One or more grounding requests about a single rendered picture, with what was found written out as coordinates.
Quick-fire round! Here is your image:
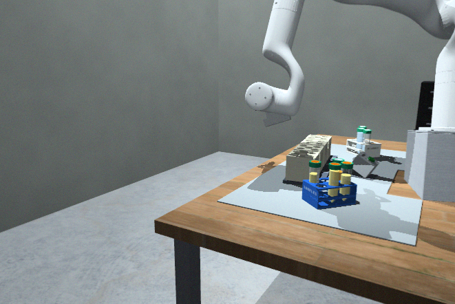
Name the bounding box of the cream bucket adapter with holes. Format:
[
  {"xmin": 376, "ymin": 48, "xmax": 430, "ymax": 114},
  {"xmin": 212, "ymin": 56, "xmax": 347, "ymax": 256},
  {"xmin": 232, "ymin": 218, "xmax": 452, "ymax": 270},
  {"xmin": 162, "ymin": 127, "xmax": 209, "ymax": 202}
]
[{"xmin": 285, "ymin": 150, "xmax": 319, "ymax": 182}]

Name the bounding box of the blue tube rack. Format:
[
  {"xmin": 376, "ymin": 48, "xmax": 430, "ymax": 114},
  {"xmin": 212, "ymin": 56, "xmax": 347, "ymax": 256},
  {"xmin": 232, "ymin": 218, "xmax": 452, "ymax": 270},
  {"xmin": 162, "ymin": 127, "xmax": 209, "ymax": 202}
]
[{"xmin": 302, "ymin": 177, "xmax": 356, "ymax": 209}]

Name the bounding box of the white bucket adapter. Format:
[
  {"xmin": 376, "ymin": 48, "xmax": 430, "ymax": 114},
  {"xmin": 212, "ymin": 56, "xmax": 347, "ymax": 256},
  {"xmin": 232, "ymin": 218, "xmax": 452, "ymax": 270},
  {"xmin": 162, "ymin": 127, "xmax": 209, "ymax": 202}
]
[
  {"xmin": 306, "ymin": 135, "xmax": 332, "ymax": 160},
  {"xmin": 293, "ymin": 144, "xmax": 324, "ymax": 172},
  {"xmin": 300, "ymin": 139, "xmax": 328, "ymax": 167}
]

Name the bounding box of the green-capped tube with orange cap dot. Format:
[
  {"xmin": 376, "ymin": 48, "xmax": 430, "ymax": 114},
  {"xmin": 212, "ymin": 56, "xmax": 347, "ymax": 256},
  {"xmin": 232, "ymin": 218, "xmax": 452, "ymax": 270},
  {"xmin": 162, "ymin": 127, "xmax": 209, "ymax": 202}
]
[
  {"xmin": 339, "ymin": 162, "xmax": 353, "ymax": 195},
  {"xmin": 309, "ymin": 160, "xmax": 321, "ymax": 183}
]

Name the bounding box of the grey table surface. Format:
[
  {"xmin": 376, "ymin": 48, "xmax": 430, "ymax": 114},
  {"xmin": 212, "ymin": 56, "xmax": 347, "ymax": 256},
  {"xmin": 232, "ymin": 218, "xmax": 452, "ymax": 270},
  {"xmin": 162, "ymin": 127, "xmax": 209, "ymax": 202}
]
[{"xmin": 217, "ymin": 149, "xmax": 423, "ymax": 246}]

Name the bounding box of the green-capped tube with orange label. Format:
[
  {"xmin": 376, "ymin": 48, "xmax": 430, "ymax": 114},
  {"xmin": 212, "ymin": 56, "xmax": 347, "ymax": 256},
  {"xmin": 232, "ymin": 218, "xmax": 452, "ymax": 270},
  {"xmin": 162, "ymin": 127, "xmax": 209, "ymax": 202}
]
[{"xmin": 328, "ymin": 162, "xmax": 341, "ymax": 197}]

